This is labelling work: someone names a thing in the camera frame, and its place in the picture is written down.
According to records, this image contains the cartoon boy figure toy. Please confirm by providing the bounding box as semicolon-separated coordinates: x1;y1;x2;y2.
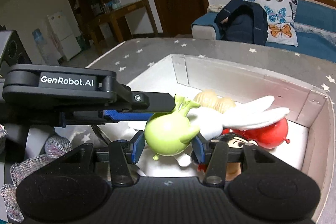
190;133;259;181

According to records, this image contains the white plush doll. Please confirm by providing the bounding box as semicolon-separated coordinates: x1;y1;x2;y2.
174;96;290;167

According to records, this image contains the green alien head toy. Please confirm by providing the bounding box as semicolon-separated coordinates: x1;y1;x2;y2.
144;95;201;161

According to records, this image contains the tan peanut toy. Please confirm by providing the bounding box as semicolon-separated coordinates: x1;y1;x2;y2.
194;89;236;113

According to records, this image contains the red round toy figure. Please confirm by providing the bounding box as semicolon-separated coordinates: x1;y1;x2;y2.
222;118;290;149

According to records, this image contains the grey gloved hand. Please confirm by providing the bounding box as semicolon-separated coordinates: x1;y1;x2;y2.
1;124;72;223

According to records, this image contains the water dispenser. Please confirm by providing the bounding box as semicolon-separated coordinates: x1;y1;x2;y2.
32;28;59;66

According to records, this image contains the white refrigerator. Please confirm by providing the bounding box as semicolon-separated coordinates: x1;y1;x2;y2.
47;11;81;61

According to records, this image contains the wooden side table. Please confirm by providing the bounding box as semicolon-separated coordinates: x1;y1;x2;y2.
90;0;159;55

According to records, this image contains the white cardboard box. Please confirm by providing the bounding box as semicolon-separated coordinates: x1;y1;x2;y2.
117;54;335;221

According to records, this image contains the dark blue backpack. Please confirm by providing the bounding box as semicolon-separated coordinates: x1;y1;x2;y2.
214;0;268;46

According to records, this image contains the butterfly print pillow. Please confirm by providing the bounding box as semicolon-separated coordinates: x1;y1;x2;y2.
241;0;298;47

